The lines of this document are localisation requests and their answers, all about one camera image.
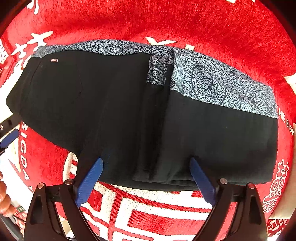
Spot person's left hand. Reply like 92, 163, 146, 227
0, 171, 16, 218

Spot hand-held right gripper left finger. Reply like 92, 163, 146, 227
23, 158, 104, 241

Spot red printed blanket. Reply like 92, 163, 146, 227
0, 0, 296, 241

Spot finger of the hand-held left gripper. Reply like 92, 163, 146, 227
0, 115, 23, 136
0, 128, 20, 155

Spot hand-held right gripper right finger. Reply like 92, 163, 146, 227
189, 157, 270, 241

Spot black pants with blue trim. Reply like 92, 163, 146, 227
6, 40, 279, 192

